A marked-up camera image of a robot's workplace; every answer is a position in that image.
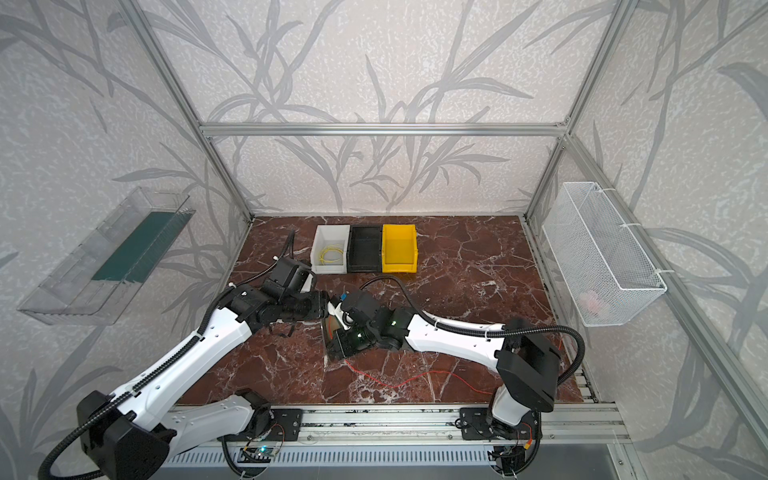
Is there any white plastic bin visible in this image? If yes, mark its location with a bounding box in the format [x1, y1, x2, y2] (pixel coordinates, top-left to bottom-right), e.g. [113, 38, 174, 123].
[310, 225, 350, 275]

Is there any black plastic bin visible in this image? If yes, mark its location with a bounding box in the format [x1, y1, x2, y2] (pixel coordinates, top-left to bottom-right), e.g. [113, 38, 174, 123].
[346, 225, 383, 273]

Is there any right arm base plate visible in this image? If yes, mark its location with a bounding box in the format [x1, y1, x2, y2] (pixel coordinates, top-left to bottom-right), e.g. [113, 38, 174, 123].
[454, 407, 542, 442]

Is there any white wire basket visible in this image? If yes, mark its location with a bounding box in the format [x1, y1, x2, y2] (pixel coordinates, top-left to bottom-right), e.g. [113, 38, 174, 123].
[542, 182, 667, 327]

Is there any grey perforated spool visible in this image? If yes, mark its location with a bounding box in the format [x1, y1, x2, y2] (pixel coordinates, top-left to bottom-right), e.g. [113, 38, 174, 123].
[322, 315, 346, 362]

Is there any clear wall tray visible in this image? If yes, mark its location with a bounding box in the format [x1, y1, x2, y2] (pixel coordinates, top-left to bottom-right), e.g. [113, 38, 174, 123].
[18, 187, 196, 326]

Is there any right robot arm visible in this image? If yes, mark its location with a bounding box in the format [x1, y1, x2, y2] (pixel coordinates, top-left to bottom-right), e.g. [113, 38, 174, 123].
[326, 277, 586, 443]

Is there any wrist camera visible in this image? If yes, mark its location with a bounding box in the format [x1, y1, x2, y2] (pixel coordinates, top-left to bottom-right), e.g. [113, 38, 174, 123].
[328, 294, 353, 330]
[299, 270, 317, 293]

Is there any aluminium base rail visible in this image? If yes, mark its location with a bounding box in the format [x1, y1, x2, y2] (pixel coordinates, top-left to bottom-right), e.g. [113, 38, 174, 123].
[143, 403, 634, 448]

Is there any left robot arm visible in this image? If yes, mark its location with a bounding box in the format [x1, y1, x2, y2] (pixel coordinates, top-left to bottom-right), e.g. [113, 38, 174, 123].
[38, 234, 329, 479]

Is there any yellow plastic bin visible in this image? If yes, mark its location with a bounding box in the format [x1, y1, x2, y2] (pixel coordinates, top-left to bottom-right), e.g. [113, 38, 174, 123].
[381, 224, 418, 273]

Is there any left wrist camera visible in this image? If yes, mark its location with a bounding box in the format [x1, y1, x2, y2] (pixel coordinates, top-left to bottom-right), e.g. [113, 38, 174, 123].
[299, 270, 317, 293]

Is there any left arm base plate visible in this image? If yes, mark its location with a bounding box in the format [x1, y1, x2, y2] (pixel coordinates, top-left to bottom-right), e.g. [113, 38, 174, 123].
[241, 408, 304, 442]

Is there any red cable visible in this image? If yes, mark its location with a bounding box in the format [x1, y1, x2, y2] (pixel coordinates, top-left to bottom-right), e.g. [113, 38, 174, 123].
[344, 357, 497, 397]

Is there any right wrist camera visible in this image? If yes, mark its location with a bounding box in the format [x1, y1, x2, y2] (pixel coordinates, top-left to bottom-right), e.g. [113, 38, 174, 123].
[328, 294, 353, 330]

